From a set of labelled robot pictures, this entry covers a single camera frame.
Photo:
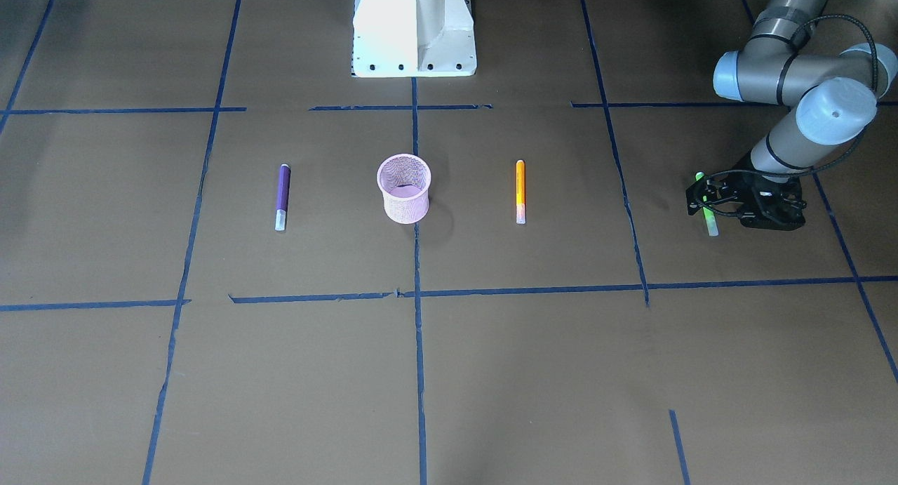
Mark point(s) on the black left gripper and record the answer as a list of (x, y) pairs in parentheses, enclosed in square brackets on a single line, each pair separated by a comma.
[(742, 188)]

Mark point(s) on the green highlighter pen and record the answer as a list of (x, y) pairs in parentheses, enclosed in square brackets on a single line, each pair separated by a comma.
[(709, 215)]

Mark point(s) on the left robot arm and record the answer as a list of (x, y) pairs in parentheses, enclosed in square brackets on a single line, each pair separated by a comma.
[(831, 101)]

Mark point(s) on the orange highlighter pen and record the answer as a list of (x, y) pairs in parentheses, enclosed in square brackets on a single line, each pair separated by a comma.
[(520, 192)]

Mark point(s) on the pink mesh pen holder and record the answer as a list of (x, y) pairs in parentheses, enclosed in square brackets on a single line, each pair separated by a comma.
[(404, 180)]

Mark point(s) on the purple highlighter pen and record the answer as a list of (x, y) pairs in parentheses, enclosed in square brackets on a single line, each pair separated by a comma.
[(282, 198)]

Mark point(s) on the white camera pole with base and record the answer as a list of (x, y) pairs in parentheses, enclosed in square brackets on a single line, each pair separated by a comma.
[(413, 38)]

